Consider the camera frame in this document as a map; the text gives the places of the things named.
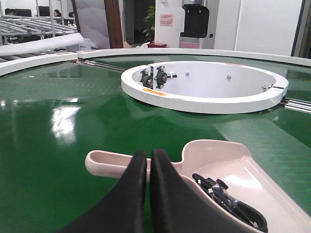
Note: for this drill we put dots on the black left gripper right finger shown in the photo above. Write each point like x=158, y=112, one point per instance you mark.
x=176, y=208

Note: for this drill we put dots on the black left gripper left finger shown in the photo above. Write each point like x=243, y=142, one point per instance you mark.
x=121, y=210

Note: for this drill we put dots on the beige plastic dustpan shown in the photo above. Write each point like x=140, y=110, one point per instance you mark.
x=247, y=180

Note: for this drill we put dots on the green conveyor belt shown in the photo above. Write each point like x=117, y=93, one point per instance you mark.
x=52, y=115

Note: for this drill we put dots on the white outer conveyor rim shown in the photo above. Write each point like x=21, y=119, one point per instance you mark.
x=224, y=53

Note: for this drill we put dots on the grey roller conveyor rack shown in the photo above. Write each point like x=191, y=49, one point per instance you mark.
x=13, y=26

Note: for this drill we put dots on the right black bearing block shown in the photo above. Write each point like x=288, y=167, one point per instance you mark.
x=162, y=77

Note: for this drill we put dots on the black bearing block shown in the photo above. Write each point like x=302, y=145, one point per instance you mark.
x=146, y=79
x=162, y=77

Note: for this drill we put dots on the left black bearing block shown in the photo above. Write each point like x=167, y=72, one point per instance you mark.
x=146, y=79

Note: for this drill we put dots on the chrome roller strip left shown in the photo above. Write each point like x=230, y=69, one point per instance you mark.
x=101, y=65

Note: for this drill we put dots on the chrome roller strip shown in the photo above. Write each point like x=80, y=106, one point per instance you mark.
x=101, y=65
x=297, y=105

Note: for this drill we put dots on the chrome roller strip right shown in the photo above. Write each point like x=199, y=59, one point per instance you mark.
x=297, y=105

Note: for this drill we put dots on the red bin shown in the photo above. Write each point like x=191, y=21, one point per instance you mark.
x=157, y=45

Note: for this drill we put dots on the white outer rim left segment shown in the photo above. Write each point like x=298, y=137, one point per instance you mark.
x=23, y=63

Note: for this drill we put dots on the cardboard box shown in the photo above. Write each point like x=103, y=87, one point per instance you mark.
x=127, y=45

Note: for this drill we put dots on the white foam roll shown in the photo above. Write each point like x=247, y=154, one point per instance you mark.
x=40, y=45

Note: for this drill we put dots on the green potted plant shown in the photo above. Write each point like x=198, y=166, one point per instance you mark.
x=150, y=20

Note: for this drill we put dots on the silver black water dispenser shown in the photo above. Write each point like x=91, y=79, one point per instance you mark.
x=195, y=24

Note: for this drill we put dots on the brown wooden pillar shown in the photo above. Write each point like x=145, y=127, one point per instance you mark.
x=113, y=20

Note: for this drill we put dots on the seated person right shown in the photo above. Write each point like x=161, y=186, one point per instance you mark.
x=57, y=13

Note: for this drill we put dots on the seated person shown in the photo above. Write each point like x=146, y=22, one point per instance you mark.
x=10, y=12
x=57, y=13

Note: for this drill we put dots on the seated person left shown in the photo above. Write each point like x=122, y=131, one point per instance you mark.
x=10, y=12

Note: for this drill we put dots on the pink wall notice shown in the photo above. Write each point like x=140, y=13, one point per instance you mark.
x=166, y=20

